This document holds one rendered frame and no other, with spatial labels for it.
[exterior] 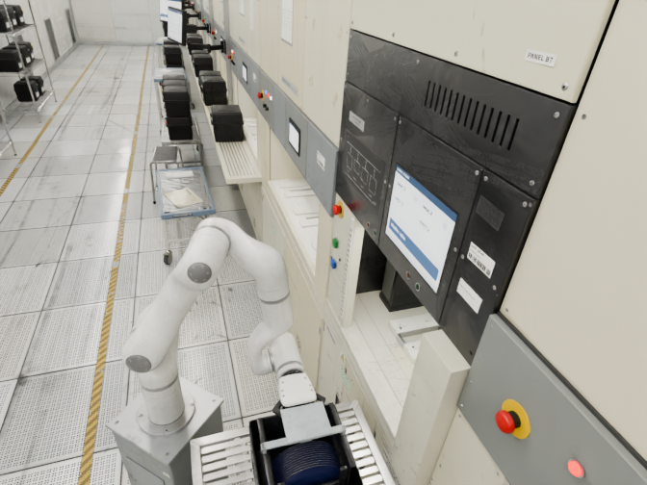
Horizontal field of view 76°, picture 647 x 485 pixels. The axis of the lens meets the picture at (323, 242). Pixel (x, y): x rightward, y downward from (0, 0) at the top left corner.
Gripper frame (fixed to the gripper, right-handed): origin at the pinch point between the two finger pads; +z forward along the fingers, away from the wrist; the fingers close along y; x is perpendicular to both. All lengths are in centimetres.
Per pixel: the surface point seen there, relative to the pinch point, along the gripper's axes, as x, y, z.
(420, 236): 50, -30, -10
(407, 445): -1.8, -25.6, 11.6
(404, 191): 57, -30, -21
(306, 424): 2.5, 0.1, 2.1
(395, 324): -16, -50, -45
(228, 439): -30.2, 20.1, -19.8
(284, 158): -5, -37, -204
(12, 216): -105, 193, -341
